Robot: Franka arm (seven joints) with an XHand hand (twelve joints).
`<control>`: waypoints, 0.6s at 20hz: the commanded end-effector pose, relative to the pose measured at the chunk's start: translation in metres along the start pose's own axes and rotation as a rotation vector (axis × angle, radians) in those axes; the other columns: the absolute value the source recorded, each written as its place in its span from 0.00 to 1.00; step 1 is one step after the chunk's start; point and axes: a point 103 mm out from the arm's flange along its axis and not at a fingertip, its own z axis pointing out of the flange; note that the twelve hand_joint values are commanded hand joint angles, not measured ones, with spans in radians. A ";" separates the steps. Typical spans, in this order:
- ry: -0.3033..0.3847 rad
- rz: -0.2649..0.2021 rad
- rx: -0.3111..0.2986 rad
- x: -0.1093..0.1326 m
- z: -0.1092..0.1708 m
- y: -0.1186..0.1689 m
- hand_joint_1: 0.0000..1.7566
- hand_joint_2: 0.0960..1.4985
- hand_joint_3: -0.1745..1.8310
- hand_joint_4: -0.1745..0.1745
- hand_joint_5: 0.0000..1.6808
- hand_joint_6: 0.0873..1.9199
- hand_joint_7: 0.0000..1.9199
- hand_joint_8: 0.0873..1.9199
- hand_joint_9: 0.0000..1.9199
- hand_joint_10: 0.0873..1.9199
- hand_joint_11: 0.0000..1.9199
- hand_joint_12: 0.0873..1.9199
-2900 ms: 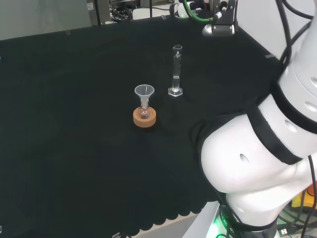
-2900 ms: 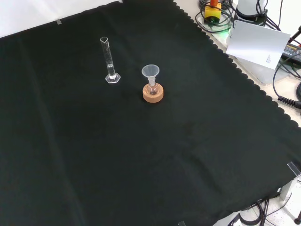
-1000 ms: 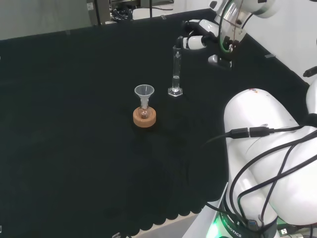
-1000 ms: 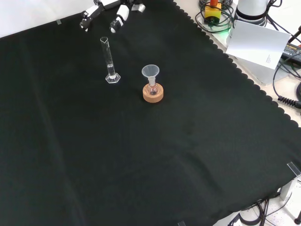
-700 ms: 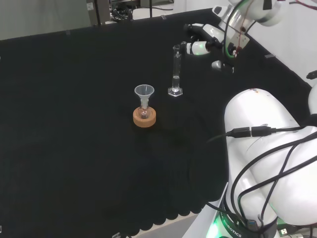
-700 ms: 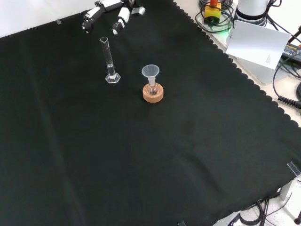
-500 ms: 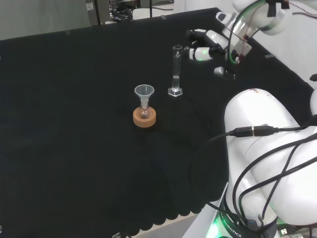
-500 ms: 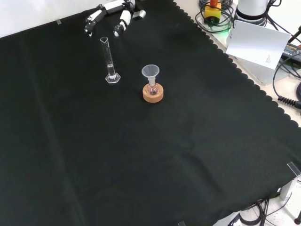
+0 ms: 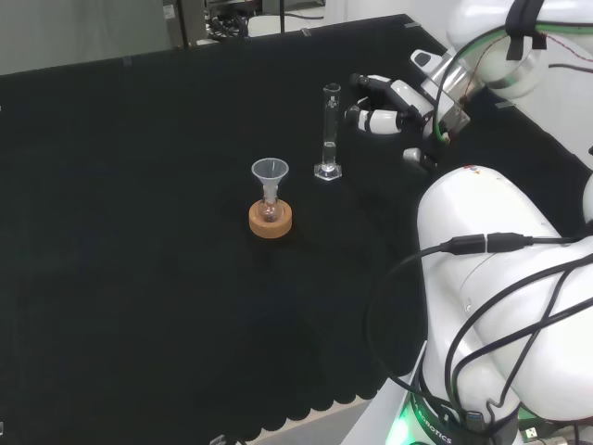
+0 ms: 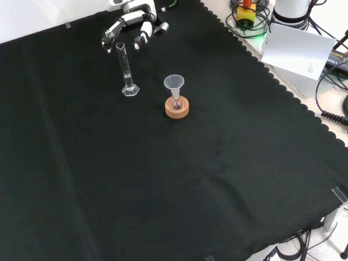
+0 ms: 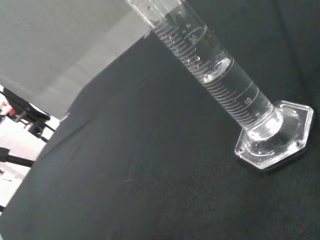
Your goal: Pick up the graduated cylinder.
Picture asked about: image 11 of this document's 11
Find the black bench cloth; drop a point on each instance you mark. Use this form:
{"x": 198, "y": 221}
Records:
{"x": 150, "y": 175}

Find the black tripod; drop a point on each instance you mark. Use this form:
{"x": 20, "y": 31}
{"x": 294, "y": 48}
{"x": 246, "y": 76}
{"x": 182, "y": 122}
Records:
{"x": 22, "y": 107}

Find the black tripod leg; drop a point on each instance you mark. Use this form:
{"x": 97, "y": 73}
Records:
{"x": 15, "y": 158}

